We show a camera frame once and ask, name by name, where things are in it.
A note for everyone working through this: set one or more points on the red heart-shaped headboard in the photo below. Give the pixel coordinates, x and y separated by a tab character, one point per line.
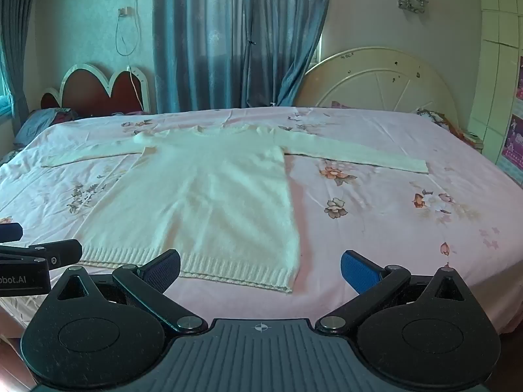
90	94

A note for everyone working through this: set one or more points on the purple pillow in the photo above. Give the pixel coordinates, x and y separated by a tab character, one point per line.
65	115

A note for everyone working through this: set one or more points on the cream wardrobe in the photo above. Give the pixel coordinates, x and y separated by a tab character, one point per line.
498	28

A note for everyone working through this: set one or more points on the narrow grey-blue curtain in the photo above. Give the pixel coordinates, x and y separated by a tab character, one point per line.
16	49

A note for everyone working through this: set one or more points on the wide blue curtain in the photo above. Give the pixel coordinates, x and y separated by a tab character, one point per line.
224	49

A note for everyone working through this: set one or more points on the wall socket with plug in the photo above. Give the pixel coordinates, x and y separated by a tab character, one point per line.
124	11

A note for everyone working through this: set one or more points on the cream round headboard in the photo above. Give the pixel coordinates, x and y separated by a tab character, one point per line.
367	85

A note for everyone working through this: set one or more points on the floral pillow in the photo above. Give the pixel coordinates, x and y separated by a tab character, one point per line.
435	117

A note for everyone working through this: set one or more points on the purple wall poster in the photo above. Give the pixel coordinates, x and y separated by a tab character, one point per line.
512	139
519	77

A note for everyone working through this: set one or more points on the blue pillow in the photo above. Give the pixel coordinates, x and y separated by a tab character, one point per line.
36	124

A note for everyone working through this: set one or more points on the bed with pink floral sheet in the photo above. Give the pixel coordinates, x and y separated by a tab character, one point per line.
388	220

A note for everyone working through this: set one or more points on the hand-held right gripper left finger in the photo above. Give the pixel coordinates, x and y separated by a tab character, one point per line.
163	271

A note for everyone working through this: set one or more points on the pink pillow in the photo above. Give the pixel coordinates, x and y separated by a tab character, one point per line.
343	105

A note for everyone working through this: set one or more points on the white knit sweater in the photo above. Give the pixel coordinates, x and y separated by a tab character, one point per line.
204	192

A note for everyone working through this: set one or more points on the cluttered bedside table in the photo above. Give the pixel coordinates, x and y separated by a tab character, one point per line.
473	139

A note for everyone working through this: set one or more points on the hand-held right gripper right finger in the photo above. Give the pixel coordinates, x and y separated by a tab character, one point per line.
359	271

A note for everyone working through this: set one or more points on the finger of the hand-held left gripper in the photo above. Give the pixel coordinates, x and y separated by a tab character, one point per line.
61	253
10	232

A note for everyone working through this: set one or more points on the window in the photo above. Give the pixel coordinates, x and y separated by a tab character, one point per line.
5	105

